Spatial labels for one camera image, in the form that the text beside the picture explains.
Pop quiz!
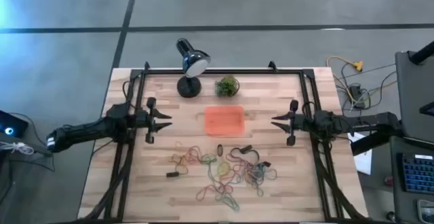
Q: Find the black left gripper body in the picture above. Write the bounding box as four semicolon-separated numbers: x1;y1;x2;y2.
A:
134;96;157;145

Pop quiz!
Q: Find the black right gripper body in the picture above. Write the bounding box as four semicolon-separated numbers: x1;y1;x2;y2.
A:
286;99;315;147

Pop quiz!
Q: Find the large thin black rubber band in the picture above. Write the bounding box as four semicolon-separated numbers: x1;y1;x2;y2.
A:
229;146;261;166

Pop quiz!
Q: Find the yellow rubber band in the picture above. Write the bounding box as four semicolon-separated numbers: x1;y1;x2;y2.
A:
168;153;190;176
216;161;233;178

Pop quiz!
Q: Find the green rubber band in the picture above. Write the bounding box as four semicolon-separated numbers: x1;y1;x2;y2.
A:
200;153;218;166

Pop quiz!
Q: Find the orange translucent plastic bin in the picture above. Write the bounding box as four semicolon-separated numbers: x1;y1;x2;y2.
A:
204;105;245;136

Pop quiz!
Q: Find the black desk lamp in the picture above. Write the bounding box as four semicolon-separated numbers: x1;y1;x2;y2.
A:
175;37;212;98

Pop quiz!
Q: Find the small green potted plant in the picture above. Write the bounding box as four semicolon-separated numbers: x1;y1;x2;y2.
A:
214;75;241;98

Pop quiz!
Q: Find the black power adapter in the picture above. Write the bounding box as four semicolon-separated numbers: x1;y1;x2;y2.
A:
349;84;366;109

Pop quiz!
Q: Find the black desk support beam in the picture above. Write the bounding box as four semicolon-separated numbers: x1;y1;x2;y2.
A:
351;128;404;156

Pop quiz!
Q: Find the white paper sheet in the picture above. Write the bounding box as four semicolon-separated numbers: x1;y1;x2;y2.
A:
347;130;373;176

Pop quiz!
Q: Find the dark grey side desk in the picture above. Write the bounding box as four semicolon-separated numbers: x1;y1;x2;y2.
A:
389;135;434;224

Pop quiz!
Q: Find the grey workstation desk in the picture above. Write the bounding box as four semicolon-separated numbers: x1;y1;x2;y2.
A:
395;50;434;143

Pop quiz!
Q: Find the black box with blue light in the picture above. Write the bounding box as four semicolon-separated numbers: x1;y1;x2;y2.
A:
0;110;30;139

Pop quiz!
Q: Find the backlit computer keyboard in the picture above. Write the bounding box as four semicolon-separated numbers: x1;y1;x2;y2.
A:
401;153;434;194

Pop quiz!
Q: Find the black stand pole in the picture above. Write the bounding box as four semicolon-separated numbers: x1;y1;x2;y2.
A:
408;40;434;65

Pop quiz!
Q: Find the light grey handheld device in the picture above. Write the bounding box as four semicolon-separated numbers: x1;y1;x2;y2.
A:
416;199;434;219

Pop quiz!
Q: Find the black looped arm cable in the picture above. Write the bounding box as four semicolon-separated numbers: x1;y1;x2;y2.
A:
121;80;134;102
300;100;317;116

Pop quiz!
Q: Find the black cable bundle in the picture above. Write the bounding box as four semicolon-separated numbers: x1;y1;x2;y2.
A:
315;142;366;221
83;138;135;221

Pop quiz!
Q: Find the yellow extension cable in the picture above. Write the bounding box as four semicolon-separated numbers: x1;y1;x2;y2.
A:
325;56;366;98

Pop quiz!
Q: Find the black floor cable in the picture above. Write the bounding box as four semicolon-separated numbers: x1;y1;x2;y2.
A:
334;62;397;111
9;112;56;172

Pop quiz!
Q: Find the white coiled cable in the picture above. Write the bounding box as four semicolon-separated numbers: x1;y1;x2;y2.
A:
0;141;35;155

